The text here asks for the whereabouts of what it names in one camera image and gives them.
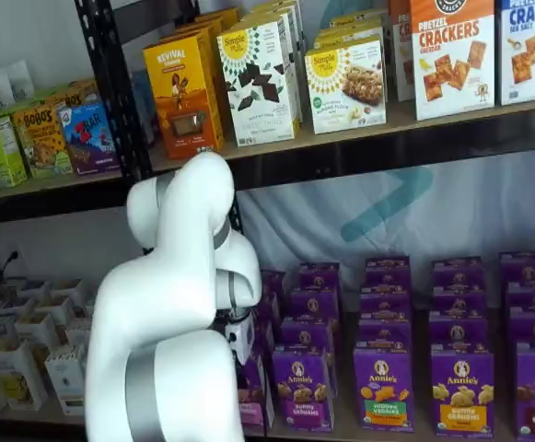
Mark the Simple Mills chocolate thins box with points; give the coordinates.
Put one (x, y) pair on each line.
(276, 16)
(255, 83)

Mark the blue sea salt crackers box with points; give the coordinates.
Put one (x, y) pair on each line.
(531, 50)

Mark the purple Annie's box pink patch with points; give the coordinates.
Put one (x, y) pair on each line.
(269, 306)
(264, 338)
(275, 281)
(255, 405)

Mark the purple Annie's box green patch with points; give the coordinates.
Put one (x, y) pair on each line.
(384, 304)
(384, 333)
(384, 391)
(387, 271)

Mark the orange cheddar pretzel crackers box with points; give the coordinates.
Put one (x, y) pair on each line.
(453, 60)
(400, 46)

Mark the purple Annie's box orange patch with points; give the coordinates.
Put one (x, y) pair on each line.
(458, 271)
(462, 396)
(458, 301)
(458, 335)

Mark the white backdrop banner teal logo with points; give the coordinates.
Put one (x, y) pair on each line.
(479, 207)

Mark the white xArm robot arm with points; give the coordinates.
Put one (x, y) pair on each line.
(156, 299)

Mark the Simple Mills almond bars box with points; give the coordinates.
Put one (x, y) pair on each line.
(350, 33)
(345, 87)
(354, 20)

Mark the black metal shelving rack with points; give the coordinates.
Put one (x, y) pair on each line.
(41, 209)
(387, 156)

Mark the orange Bobo's snack box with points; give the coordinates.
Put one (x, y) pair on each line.
(71, 97)
(41, 143)

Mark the orange Revival snack box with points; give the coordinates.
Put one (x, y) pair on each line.
(184, 96)
(223, 16)
(207, 30)

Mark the blue ZBar snack box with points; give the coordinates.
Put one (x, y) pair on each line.
(89, 138)

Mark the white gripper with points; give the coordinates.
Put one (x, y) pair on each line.
(240, 338)

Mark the purple Annie's box lilac patch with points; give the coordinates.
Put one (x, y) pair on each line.
(301, 396)
(318, 276)
(308, 336)
(315, 304)

